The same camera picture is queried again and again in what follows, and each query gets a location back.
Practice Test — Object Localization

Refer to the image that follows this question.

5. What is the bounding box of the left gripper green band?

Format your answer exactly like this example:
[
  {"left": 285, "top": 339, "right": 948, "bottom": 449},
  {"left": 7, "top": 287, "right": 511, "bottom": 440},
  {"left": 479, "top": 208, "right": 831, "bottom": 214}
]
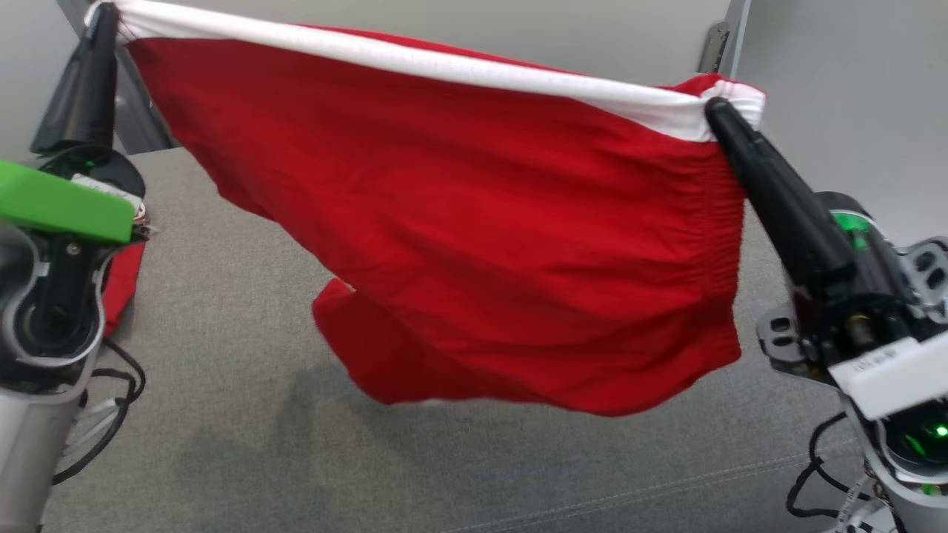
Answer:
[{"left": 0, "top": 2, "right": 156, "bottom": 247}]

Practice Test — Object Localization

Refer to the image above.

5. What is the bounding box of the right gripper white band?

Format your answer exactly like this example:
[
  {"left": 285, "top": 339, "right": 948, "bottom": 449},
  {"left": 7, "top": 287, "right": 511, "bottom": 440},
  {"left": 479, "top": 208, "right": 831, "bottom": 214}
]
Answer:
[{"left": 704, "top": 96, "right": 948, "bottom": 420}]

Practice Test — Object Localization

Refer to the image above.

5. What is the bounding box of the red white Bulls jersey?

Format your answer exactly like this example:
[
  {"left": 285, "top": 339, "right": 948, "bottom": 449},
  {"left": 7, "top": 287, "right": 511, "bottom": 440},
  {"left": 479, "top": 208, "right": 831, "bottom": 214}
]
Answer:
[{"left": 100, "top": 241, "right": 147, "bottom": 338}]

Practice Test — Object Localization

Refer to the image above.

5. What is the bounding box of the red shorts white waistband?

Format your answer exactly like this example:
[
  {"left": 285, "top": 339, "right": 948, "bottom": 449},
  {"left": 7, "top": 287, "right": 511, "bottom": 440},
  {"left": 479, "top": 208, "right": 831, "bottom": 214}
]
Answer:
[{"left": 85, "top": 0, "right": 767, "bottom": 418}]

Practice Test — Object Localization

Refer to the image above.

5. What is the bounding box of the grey fabric sofa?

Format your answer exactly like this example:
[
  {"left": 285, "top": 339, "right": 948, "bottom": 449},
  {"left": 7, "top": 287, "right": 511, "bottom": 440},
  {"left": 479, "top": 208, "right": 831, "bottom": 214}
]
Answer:
[{"left": 37, "top": 144, "right": 882, "bottom": 533}]

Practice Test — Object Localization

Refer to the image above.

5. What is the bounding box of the thick grey metal frame post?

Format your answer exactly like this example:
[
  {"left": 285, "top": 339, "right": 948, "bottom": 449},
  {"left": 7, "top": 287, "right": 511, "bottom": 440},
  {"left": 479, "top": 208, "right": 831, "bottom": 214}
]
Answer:
[{"left": 56, "top": 0, "right": 178, "bottom": 156}]

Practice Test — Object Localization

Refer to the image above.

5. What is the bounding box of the silver metal bracket plate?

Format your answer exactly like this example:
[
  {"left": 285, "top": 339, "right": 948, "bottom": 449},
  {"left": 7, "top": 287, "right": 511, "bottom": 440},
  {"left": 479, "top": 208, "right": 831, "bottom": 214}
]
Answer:
[{"left": 700, "top": 21, "right": 730, "bottom": 75}]

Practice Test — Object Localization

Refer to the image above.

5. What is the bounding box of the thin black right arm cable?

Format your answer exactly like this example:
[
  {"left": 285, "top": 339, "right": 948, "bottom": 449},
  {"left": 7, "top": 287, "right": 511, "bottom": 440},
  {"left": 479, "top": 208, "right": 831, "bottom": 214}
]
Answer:
[{"left": 787, "top": 411, "right": 901, "bottom": 533}]

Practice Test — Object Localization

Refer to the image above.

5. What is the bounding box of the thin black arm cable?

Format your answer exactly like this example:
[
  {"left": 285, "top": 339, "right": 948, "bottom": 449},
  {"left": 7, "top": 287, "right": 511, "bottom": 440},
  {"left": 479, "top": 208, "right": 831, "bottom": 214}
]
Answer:
[
  {"left": 787, "top": 411, "right": 901, "bottom": 533},
  {"left": 52, "top": 337, "right": 147, "bottom": 486}
]

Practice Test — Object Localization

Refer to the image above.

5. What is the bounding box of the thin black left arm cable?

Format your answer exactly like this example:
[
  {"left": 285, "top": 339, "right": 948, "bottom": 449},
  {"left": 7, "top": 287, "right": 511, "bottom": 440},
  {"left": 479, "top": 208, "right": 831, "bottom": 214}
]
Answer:
[{"left": 52, "top": 337, "right": 147, "bottom": 486}]

